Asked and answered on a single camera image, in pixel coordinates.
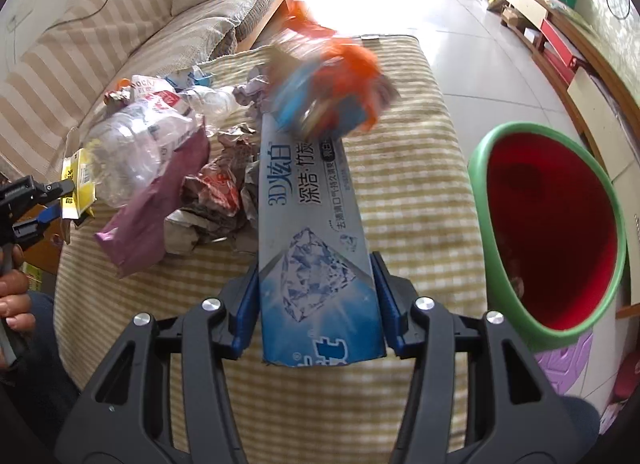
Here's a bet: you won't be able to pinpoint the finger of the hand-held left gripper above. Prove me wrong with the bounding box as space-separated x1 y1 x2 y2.
11 204 63 247
0 178 76 207

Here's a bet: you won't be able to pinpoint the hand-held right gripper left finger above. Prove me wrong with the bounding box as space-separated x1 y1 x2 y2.
54 264 263 464

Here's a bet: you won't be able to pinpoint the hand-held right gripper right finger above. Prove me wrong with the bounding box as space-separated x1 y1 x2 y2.
369 250 601 464

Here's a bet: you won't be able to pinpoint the yellow cardboard box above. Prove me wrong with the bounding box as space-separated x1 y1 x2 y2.
60 147 96 220

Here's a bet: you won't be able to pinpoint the blue toothpaste box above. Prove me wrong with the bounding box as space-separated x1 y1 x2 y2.
257 112 388 369

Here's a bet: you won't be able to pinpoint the mauve plastic bag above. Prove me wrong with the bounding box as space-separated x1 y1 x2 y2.
95 117 211 279

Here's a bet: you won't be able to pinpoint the red bin with green rim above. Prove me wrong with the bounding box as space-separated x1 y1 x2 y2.
472 123 628 352

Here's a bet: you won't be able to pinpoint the orange and blue snack packet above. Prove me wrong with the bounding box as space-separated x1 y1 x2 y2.
265 0 401 137

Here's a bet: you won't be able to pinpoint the person's left hand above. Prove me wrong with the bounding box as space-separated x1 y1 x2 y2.
0 244 37 335

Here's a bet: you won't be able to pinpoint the brown cardboard box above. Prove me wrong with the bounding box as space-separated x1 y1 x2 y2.
20 214 66 275

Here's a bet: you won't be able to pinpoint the crumpled foil wrappers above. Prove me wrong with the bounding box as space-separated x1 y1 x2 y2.
165 159 261 255

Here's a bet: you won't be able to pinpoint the large clear plastic bottle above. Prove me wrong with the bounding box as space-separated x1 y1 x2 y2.
87 99 201 207

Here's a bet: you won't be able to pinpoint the red printed crumpled wrapper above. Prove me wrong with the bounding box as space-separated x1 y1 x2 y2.
182 159 246 217

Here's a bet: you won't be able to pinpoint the small shiny wrapper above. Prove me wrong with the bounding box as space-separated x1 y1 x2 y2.
102 79 133 105

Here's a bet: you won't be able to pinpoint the striped beige sofa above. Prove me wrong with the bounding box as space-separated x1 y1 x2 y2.
0 0 286 180

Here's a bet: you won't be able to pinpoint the red and white packet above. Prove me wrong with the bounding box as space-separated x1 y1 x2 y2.
130 74 196 115

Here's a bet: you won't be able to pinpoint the small clear plastic bottle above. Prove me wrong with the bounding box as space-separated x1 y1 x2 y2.
177 84 241 120

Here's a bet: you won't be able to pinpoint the purple plastic stool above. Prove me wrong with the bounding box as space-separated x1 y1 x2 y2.
532 329 608 400

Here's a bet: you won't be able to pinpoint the white crumpled paper ball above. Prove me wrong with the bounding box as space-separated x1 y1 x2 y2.
235 62 273 120

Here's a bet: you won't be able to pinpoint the flat red box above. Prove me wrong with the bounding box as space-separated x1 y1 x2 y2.
540 19 576 85

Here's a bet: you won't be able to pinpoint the wooden media cabinet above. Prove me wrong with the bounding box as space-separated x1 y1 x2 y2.
492 0 640 320

